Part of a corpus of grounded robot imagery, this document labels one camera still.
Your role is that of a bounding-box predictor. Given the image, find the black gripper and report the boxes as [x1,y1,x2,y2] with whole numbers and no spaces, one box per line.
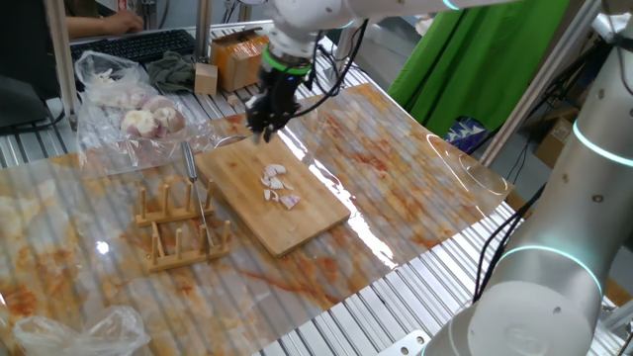
[245,66,311,144]

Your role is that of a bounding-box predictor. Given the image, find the steel kitchen knife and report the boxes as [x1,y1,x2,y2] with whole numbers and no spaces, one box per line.
[180,140,217,248]

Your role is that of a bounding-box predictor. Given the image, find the person bare forearm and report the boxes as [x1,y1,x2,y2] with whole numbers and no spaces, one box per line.
[66,16,111,41]

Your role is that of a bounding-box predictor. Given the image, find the person bare hand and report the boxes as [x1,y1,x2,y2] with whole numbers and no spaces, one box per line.
[103,10,145,35]

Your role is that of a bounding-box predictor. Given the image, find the taped cardboard box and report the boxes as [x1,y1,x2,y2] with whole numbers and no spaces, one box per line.
[210,28,271,94]

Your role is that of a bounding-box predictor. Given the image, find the small cardboard box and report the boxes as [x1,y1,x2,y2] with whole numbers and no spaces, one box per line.
[194,62,220,96]

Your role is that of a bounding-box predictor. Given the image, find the peeled white purple onion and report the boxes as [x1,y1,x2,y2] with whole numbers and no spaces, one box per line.
[152,106,187,134]
[141,94,175,113]
[120,108,162,140]
[126,88,150,108]

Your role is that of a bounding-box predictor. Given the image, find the bamboo cutting board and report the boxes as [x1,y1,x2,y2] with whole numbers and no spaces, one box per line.
[194,133,352,258]

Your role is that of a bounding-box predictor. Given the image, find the grey green cloth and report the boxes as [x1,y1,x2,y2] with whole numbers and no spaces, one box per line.
[147,50,197,94]

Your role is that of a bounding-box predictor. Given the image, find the black keyboard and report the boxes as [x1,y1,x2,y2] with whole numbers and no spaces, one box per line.
[68,28,197,64]

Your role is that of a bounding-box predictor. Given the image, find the wooden peg rack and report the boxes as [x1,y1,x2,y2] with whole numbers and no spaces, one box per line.
[134,178,232,274]

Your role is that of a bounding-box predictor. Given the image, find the grey metal stand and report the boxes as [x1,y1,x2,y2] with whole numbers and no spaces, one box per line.
[138,0,159,31]

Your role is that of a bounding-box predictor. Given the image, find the crumpled clear plastic bag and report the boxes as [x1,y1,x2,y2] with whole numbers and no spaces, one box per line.
[12,305,152,356]
[73,48,214,179]

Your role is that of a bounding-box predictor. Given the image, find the blue white patterned bag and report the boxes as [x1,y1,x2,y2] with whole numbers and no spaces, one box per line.
[444,117,489,152]

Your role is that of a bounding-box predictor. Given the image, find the person torso dark shirt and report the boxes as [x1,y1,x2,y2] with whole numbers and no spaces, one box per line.
[63,0,103,19]

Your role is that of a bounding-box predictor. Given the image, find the marble pattern plastic sheet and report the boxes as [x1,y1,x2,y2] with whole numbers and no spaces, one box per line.
[0,81,515,356]

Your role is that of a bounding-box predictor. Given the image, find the dark grey chair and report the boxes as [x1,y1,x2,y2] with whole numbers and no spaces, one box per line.
[0,0,65,133]

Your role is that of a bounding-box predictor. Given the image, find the labelled cardboard box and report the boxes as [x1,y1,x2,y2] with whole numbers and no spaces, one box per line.
[533,116,579,170]

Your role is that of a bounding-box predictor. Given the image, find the black tripod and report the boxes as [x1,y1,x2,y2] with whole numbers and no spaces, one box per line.
[541,39,612,118]

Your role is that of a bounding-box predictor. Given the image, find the silver metal clamp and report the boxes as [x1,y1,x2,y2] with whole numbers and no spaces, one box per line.
[590,12,633,45]

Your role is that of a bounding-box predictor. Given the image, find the black camera cable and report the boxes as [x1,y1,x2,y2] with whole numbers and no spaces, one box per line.
[291,18,371,120]

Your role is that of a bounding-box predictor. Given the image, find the aluminium frame post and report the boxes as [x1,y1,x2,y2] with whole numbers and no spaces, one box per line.
[479,0,602,167]
[195,0,215,61]
[44,0,80,118]

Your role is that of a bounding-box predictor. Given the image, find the black power cable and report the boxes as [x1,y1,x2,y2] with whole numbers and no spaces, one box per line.
[0,106,68,135]

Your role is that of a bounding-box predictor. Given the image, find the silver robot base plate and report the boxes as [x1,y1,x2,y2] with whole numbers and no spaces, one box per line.
[375,329,431,356]

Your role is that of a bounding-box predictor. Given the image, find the black arm cable harness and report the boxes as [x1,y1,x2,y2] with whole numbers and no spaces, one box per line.
[472,182,548,304]

